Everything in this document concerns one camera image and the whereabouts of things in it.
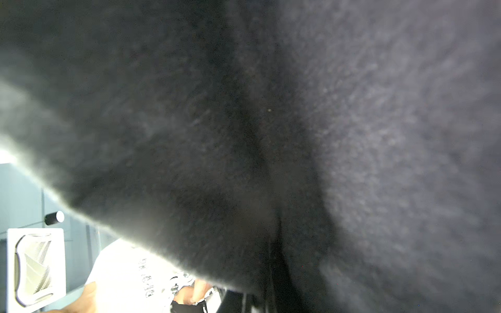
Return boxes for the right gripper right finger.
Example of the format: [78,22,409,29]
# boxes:
[270,237,305,313]

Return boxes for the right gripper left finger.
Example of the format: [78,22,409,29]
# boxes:
[217,290,269,313]

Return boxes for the white box with vent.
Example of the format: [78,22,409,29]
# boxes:
[6,228,67,313]

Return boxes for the dark grey long pants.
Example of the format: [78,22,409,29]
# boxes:
[1,1,500,312]

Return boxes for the person in white shirt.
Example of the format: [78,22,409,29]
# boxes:
[60,239,225,312]

